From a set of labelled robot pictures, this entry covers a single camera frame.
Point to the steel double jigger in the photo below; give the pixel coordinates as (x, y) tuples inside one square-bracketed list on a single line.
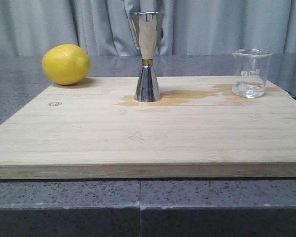
[(147, 29)]

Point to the clear glass beaker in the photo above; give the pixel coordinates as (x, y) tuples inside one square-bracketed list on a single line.
[(250, 71)]

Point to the wooden cutting board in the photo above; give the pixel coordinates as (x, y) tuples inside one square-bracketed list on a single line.
[(199, 128)]

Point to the yellow lemon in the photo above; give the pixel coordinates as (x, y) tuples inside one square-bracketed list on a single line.
[(66, 64)]

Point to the grey curtain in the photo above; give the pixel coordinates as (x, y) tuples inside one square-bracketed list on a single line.
[(190, 27)]

